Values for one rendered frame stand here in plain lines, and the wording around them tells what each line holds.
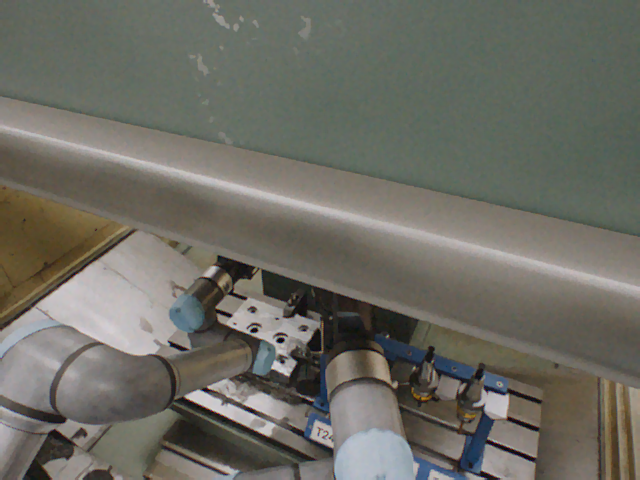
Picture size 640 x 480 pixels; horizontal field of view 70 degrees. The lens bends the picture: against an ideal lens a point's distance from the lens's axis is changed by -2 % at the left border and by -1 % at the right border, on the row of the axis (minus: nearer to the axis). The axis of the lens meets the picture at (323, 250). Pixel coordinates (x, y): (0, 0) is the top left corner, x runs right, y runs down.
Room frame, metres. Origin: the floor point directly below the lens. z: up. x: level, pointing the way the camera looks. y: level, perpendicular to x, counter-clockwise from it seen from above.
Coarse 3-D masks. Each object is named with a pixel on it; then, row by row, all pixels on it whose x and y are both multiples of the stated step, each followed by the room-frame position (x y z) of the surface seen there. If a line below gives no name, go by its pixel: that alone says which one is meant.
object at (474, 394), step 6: (474, 372) 0.62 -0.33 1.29; (474, 378) 0.61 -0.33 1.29; (468, 384) 0.61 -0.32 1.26; (474, 384) 0.60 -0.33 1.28; (480, 384) 0.60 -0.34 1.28; (468, 390) 0.60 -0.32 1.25; (474, 390) 0.60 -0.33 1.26; (480, 390) 0.60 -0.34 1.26; (468, 396) 0.60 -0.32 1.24; (474, 396) 0.59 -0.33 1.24; (480, 396) 0.60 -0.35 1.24; (474, 402) 0.59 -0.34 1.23
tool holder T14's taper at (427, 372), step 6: (420, 366) 0.66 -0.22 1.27; (426, 366) 0.65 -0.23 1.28; (432, 366) 0.65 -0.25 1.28; (420, 372) 0.65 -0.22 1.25; (426, 372) 0.64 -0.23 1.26; (432, 372) 0.65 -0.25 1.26; (420, 378) 0.65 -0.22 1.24; (426, 378) 0.64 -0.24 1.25; (432, 378) 0.64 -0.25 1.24; (426, 384) 0.64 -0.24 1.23
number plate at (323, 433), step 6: (318, 426) 0.70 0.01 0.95; (324, 426) 0.70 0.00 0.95; (312, 432) 0.69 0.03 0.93; (318, 432) 0.69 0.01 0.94; (324, 432) 0.69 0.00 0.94; (330, 432) 0.68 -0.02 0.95; (318, 438) 0.68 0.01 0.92; (324, 438) 0.68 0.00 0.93; (330, 438) 0.67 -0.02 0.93; (324, 444) 0.66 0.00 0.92; (330, 444) 0.66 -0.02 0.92
